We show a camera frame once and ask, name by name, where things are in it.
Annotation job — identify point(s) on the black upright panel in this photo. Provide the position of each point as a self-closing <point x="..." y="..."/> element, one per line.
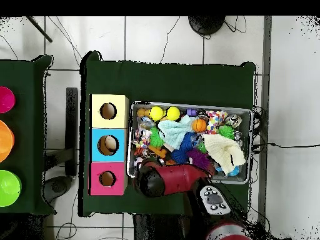
<point x="71" y="125"/>

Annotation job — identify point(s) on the pink plastic bowl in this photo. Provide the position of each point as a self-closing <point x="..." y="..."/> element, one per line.
<point x="6" y="100"/>

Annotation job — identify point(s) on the dark green tablecloth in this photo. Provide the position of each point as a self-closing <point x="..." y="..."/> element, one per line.
<point x="175" y="82"/>

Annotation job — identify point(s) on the yellow tennis ball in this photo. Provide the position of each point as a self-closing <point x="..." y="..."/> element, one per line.
<point x="156" y="113"/>

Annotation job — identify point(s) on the colourful polka dot cloth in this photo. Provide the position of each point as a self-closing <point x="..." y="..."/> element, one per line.
<point x="142" y="140"/>
<point x="216" y="121"/>

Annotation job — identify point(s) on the smooth yellow ball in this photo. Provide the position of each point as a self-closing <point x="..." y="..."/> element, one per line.
<point x="173" y="113"/>

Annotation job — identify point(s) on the dark green cloth side table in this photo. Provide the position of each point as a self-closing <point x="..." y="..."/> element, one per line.
<point x="27" y="140"/>

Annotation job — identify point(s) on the cream knitted cloth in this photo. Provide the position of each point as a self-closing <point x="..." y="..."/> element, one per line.
<point x="222" y="147"/>

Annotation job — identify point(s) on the black pole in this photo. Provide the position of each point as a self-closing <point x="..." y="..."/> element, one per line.
<point x="40" y="29"/>

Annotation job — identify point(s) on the mint green cloth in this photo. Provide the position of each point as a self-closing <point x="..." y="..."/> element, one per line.
<point x="175" y="132"/>

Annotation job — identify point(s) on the green plastic bowl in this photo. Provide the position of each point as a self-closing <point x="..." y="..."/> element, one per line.
<point x="8" y="188"/>

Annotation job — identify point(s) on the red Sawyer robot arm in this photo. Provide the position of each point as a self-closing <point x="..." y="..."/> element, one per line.
<point x="180" y="180"/>

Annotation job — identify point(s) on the dark grey rounded base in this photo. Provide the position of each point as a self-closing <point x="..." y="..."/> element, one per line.
<point x="58" y="186"/>

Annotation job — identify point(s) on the purple spiky toy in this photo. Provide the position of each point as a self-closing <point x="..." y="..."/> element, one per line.
<point x="197" y="158"/>

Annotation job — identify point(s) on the black round stand base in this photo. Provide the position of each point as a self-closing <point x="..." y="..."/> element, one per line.
<point x="206" y="25"/>

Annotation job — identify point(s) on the orange plastic bowl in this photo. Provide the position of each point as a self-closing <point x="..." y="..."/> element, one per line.
<point x="5" y="141"/>

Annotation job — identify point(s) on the shallow mesh bin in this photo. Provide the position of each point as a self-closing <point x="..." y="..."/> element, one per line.
<point x="246" y="172"/>

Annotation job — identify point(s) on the wooden box with three holes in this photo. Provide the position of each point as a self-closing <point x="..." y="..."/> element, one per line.
<point x="120" y="120"/>

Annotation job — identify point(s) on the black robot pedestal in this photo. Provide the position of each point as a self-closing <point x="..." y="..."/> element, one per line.
<point x="162" y="230"/>

